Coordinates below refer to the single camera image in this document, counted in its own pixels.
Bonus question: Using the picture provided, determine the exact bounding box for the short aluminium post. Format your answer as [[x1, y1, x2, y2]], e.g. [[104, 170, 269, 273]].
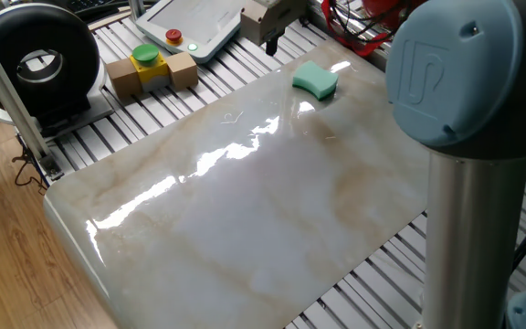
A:
[[127, 0, 147, 22]]

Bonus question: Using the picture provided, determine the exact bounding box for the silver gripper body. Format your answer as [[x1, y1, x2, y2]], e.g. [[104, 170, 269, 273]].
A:
[[239, 0, 310, 48]]

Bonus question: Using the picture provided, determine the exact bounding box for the red round container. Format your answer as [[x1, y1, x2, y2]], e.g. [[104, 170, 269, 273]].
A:
[[360, 0, 428, 20]]

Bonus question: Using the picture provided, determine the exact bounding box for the black keyboard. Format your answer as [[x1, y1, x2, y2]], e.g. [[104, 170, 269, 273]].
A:
[[65, 0, 114, 14]]

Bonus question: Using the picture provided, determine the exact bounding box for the yellow box green button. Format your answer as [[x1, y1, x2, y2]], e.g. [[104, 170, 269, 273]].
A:
[[128, 43, 172, 93]]

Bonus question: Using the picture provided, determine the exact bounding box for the wooden block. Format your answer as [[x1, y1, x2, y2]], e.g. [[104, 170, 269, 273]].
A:
[[105, 57, 144, 100], [165, 50, 200, 91]]

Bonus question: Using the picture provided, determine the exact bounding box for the aluminium frame post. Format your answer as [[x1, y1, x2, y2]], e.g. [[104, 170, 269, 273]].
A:
[[0, 15, 64, 180]]

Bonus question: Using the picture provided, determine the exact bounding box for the white teach pendant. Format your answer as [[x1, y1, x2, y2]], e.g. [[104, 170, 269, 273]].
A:
[[134, 0, 265, 65]]

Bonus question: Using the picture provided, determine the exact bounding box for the black ring device white base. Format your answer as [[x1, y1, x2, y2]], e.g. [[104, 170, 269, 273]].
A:
[[0, 3, 116, 139]]

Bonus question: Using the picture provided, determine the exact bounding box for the marble pattern board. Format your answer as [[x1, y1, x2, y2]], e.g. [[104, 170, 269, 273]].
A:
[[42, 38, 431, 329]]

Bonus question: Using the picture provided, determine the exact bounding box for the green sponge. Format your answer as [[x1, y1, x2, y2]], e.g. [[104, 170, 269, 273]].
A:
[[291, 59, 340, 102]]

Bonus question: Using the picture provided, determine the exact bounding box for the red strap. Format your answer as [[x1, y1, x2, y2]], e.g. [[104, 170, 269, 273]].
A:
[[321, 0, 384, 58]]

